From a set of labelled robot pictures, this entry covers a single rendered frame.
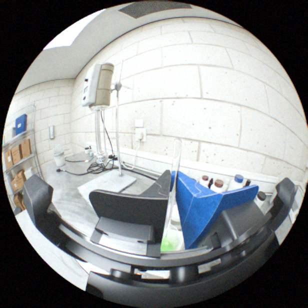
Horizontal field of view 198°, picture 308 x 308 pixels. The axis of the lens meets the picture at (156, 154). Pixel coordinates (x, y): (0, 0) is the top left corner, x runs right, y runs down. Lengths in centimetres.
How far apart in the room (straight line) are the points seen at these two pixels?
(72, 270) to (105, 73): 72
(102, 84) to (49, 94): 221
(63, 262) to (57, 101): 249
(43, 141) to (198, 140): 252
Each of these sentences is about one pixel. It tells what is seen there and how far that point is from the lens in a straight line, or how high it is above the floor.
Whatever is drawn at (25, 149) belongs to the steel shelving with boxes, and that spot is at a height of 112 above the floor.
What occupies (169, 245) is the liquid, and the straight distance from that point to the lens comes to 21.
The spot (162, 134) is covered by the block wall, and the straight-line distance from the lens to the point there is 60.
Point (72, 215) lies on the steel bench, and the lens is 47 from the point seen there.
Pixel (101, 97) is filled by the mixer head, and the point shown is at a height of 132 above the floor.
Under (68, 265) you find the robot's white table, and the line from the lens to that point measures 41.
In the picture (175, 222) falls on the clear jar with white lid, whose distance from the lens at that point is 31.
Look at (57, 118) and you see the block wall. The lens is 246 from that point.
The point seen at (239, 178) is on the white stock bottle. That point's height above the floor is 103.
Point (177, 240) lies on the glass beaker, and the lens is 17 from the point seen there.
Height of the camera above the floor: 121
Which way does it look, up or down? 18 degrees down
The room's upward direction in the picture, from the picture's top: 1 degrees clockwise
